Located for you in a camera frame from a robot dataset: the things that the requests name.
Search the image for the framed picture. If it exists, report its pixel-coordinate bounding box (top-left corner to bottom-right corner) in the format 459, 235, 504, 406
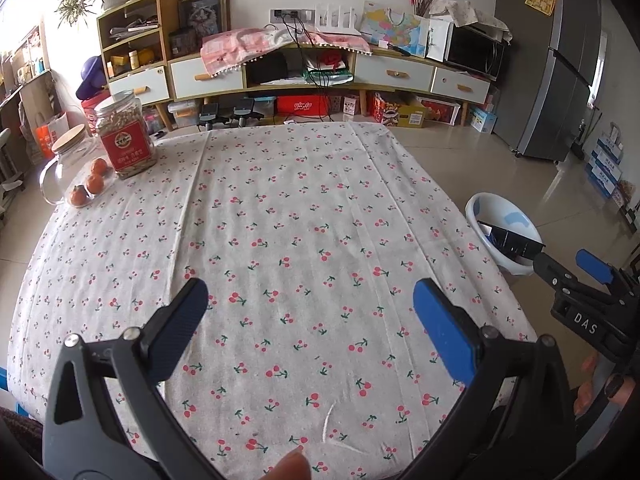
178, 0, 224, 36

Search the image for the red picture gift box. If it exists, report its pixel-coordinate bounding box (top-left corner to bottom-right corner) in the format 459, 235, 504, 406
417, 96, 461, 126

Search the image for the grey refrigerator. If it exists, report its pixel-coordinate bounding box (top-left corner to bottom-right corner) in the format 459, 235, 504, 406
492, 0, 603, 161

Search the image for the person's dark clothing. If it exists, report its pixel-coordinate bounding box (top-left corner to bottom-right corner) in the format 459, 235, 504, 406
0, 407, 43, 480

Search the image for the red flat box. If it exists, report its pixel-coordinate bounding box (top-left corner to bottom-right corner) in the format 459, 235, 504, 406
276, 96, 331, 123

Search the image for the cherry print tablecloth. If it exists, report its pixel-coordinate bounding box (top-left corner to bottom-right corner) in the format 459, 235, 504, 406
7, 122, 538, 480

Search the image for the white paper bag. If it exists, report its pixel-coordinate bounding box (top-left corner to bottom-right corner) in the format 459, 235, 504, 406
426, 17, 453, 63

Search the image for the blue and white box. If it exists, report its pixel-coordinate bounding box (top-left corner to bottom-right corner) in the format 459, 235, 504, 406
469, 105, 498, 133

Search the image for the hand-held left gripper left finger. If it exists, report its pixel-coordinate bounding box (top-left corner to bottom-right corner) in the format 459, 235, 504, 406
42, 277, 208, 480

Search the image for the colourful map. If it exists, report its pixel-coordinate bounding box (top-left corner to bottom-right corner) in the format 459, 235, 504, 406
359, 7, 431, 58

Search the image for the colourful cardboard box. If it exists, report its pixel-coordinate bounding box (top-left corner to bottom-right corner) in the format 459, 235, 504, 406
372, 91, 428, 128

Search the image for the orange paper bag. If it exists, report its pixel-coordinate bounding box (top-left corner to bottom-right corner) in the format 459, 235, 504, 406
34, 112, 71, 158

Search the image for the black stepper machine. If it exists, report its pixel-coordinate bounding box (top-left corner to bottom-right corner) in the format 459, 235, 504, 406
197, 100, 263, 131

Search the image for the floral cover cloth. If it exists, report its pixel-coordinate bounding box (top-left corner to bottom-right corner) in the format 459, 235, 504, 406
429, 0, 513, 43

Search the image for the pink cloth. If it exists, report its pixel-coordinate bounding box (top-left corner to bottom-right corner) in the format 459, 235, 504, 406
200, 27, 373, 78

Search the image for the glass pitcher with wooden lid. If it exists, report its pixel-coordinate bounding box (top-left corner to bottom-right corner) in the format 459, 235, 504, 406
39, 125, 101, 206

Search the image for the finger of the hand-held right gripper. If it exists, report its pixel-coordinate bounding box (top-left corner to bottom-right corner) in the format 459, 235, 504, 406
531, 251, 608, 295
575, 249, 640, 291

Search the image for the black microwave oven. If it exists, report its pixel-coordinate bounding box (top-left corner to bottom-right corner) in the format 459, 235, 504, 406
444, 25, 507, 82

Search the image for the red green cloth bundle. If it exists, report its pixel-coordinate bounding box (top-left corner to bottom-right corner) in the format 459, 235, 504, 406
304, 50, 355, 85

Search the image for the white slatted rack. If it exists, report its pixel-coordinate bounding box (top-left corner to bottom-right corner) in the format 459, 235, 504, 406
315, 2, 357, 36

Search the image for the wall power outlet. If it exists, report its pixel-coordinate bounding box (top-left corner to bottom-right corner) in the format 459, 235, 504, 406
270, 8, 317, 25

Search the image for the broom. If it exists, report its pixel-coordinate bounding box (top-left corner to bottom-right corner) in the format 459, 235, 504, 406
570, 110, 601, 158

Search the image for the purple hat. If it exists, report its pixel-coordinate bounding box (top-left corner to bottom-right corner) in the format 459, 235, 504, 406
75, 55, 110, 101

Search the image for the black plastic food tray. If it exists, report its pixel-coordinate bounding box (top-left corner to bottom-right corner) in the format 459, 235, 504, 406
476, 220, 546, 263

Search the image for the person's left hand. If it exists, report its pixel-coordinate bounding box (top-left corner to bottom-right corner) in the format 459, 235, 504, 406
265, 451, 311, 480

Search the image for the stack of blue white cartons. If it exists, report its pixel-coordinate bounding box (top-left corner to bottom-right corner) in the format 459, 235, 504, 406
585, 130, 626, 198

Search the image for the clear jar with red label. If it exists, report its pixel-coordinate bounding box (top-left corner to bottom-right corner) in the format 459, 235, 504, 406
94, 90, 158, 181

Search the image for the person's right hand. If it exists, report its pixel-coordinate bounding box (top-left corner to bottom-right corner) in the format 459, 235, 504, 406
574, 352, 638, 418

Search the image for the wooden cabinet with white drawers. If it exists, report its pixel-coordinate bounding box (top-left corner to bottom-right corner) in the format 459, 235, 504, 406
96, 0, 493, 133

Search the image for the white plastic trash bin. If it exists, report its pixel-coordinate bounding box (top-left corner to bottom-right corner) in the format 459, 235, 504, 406
465, 192, 546, 277

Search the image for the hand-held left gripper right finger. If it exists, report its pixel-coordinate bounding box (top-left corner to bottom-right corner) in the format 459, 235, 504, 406
413, 278, 573, 480

